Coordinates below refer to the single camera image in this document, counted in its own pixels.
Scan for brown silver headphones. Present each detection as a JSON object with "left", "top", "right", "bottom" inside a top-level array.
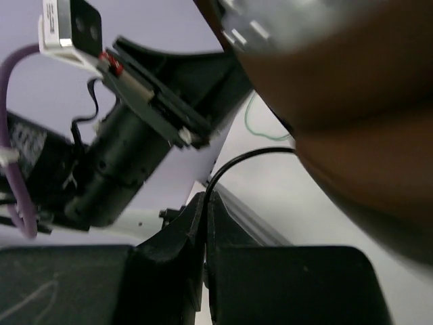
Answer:
[{"left": 196, "top": 1, "right": 432, "bottom": 265}]

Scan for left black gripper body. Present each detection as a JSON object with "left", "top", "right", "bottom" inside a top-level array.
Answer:
[{"left": 101, "top": 37, "right": 253, "bottom": 149}]

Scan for aluminium rail front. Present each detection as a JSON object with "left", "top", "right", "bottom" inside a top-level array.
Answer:
[{"left": 214, "top": 184, "right": 292, "bottom": 246}]

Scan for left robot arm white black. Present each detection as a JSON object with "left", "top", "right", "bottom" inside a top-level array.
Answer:
[{"left": 4, "top": 37, "right": 252, "bottom": 234}]

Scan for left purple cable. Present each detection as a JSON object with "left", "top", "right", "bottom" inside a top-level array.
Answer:
[{"left": 0, "top": 43, "right": 41, "bottom": 238}]

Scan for green headphone cable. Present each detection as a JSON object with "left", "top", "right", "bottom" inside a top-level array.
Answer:
[{"left": 245, "top": 93, "right": 294, "bottom": 140}]

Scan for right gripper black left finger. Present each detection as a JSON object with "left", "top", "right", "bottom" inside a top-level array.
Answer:
[{"left": 1, "top": 193, "right": 204, "bottom": 324}]

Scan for black headphone cable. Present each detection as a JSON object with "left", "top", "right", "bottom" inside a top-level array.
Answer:
[{"left": 202, "top": 147, "right": 297, "bottom": 204}]

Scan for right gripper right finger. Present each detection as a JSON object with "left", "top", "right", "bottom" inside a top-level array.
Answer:
[{"left": 206, "top": 194, "right": 392, "bottom": 324}]

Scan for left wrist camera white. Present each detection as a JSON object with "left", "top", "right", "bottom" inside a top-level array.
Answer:
[{"left": 38, "top": 0, "right": 103, "bottom": 78}]

